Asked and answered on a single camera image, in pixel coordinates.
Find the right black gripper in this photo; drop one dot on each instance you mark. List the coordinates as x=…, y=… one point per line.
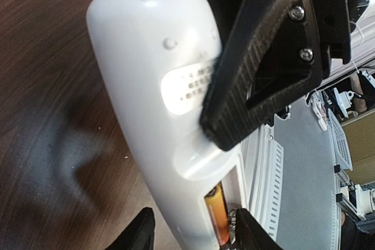
x=280, y=63

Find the white remote control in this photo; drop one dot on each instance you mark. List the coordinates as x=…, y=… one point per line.
x=157, y=60

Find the front aluminium rail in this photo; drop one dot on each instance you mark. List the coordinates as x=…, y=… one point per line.
x=290, y=181

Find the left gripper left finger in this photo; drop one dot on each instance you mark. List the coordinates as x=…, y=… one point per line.
x=139, y=234

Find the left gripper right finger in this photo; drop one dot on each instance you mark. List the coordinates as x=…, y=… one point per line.
x=250, y=235

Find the orange battery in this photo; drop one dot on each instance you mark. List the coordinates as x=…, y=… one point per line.
x=216, y=206

